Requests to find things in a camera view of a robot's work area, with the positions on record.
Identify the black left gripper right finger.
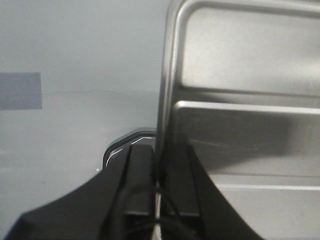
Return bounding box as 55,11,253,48
160,144,262,240

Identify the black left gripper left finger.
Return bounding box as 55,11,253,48
5,144,154,240

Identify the small silver ribbed tray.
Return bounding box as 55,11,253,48
156,0,320,240

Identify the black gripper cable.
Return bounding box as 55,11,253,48
147,179,198,240

